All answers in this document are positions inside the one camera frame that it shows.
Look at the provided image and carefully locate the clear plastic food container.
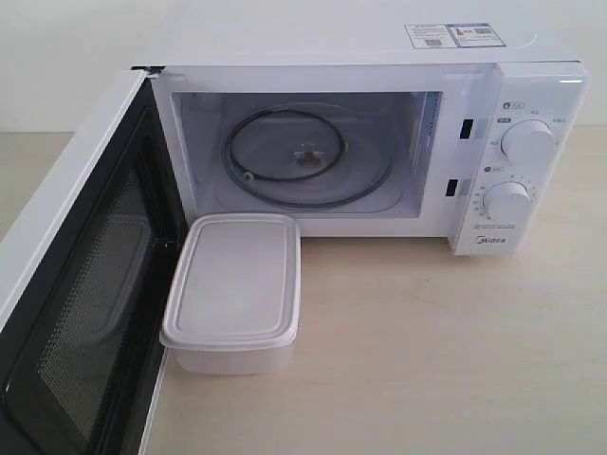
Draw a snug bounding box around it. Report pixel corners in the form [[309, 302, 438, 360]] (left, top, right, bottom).
[[160, 213, 301, 375]]

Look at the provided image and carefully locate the white microwave door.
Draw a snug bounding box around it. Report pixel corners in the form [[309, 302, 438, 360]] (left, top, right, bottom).
[[1, 66, 188, 454]]

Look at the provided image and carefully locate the white microwave oven body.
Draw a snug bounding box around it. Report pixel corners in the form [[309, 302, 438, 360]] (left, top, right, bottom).
[[136, 1, 589, 255]]

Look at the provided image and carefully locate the glass turntable plate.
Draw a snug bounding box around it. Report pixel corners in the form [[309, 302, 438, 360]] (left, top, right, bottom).
[[222, 102, 395, 210]]

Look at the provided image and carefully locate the lower white timer knob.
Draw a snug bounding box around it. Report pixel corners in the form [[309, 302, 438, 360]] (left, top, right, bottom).
[[482, 182, 531, 223]]

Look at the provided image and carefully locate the upper white control knob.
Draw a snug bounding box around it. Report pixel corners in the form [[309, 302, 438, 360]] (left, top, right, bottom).
[[501, 119, 556, 162]]

